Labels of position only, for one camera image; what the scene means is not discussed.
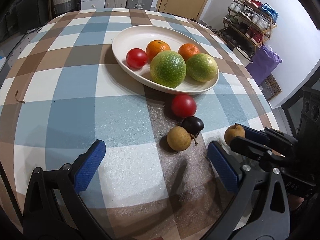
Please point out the dark plum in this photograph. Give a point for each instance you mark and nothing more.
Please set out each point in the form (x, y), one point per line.
(193, 125)

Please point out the large green passion fruit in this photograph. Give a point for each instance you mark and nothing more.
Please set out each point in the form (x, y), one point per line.
(168, 68)

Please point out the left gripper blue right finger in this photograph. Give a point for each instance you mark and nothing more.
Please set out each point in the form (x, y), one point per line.
(222, 163)

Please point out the red tomato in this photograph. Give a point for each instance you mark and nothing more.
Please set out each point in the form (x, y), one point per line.
(136, 58)
(183, 106)

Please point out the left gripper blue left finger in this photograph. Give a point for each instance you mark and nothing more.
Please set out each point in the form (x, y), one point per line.
(86, 164)

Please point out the orange mandarin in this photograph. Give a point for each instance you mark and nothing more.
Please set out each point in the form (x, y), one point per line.
(188, 50)
(155, 47)

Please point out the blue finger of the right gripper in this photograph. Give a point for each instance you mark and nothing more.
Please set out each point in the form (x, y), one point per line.
(248, 148)
(254, 135)

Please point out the purple bag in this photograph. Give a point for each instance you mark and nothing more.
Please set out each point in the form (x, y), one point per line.
(264, 61)

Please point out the brown longan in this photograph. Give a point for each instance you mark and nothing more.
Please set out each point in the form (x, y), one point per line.
(179, 139)
(233, 131)

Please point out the checkered tablecloth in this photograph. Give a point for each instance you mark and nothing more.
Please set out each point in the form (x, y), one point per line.
(66, 90)

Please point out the left orange mandarin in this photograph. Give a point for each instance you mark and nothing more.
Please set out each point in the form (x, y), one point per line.
(155, 47)

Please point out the right orange mandarin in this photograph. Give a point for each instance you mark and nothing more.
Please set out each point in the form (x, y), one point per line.
(188, 50)

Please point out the person's right hand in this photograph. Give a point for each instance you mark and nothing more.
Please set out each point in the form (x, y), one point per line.
(294, 201)

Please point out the woven laundry basket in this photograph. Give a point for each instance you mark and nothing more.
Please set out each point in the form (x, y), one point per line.
(63, 6)

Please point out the shoe rack with shoes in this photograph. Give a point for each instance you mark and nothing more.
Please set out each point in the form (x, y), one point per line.
(247, 25)

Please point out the cream round plate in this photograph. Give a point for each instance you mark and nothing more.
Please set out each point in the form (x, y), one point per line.
(138, 37)

